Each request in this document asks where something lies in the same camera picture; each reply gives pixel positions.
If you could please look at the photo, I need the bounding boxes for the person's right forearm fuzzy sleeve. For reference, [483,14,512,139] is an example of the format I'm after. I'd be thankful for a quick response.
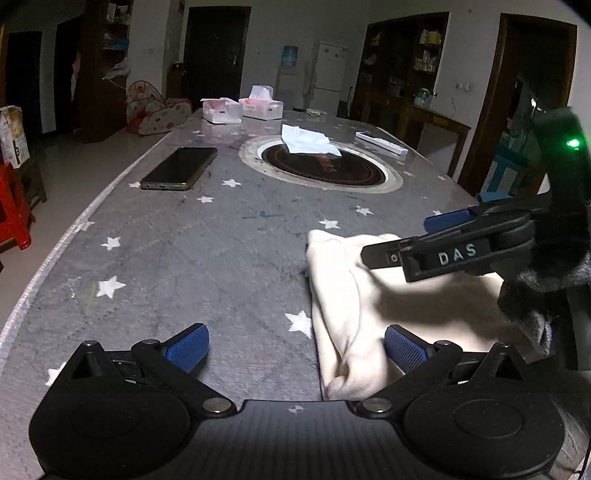
[498,258,591,371]

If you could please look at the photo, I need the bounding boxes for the dark wooden door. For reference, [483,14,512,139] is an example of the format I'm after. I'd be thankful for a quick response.
[183,6,252,112]

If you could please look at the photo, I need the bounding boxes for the dark wooden display cabinet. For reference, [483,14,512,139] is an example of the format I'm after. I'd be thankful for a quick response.
[350,11,451,139]

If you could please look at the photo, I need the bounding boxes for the white refrigerator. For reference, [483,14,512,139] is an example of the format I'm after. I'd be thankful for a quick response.
[310,41,348,114]

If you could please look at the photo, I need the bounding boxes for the wooden side table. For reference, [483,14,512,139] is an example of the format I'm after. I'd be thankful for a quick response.
[396,102,472,179]

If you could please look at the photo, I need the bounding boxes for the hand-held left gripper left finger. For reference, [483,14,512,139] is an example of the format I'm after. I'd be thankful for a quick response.
[68,322,237,417]

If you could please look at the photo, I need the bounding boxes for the round built-in induction cooker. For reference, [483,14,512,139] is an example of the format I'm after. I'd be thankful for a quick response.
[239,135,403,193]

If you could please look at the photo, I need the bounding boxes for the printed cardboard box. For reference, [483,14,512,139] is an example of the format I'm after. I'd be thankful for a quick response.
[0,106,31,169]

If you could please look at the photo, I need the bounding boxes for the polka-dot children's play tent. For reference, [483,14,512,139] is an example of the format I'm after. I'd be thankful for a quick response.
[126,80,193,136]

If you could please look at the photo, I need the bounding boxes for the dark wooden open shelf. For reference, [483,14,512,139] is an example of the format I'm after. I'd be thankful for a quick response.
[75,0,136,145]

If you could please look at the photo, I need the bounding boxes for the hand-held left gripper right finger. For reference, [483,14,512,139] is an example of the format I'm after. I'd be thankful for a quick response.
[355,324,522,417]

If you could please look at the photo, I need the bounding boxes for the crumpled white tissue paper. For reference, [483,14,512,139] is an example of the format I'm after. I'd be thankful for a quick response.
[281,124,343,156]

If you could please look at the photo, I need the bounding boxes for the wooden door frame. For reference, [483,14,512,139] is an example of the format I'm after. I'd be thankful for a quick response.
[457,13,579,197]

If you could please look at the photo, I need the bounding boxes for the cream cloth garment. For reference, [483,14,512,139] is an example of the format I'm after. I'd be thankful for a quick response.
[305,229,557,402]

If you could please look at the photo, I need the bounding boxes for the water dispenser with blue bottle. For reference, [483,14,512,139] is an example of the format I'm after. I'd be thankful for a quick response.
[276,45,301,110]

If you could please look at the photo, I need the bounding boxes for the white remote stick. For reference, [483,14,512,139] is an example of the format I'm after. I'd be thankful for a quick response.
[355,131,409,159]

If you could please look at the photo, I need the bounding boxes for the black smartphone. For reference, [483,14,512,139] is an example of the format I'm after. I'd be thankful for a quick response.
[140,147,219,192]

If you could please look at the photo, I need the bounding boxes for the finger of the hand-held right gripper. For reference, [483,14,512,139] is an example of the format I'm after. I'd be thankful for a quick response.
[424,193,553,234]
[361,217,539,284]

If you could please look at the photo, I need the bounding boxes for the white tissue box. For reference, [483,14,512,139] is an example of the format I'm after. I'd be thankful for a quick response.
[201,97,243,124]
[239,85,283,121]

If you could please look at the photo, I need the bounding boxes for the red plastic stool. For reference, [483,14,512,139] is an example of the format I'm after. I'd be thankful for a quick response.
[0,162,36,252]

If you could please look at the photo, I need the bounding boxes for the grey star-print tablecloth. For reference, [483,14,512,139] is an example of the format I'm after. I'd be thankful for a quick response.
[0,107,591,480]

